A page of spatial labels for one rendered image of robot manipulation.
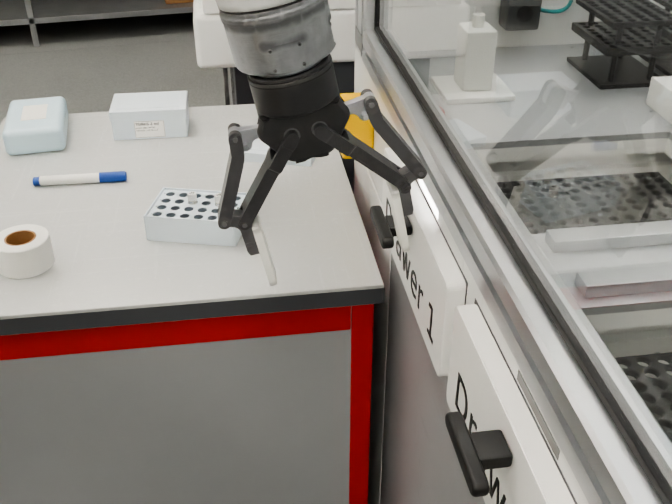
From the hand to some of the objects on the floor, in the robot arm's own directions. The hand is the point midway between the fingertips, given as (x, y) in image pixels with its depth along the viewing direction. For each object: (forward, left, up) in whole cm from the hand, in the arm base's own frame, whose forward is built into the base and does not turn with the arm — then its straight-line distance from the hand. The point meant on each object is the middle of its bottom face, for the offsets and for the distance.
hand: (335, 252), depth 79 cm
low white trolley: (-31, +38, -90) cm, 102 cm away
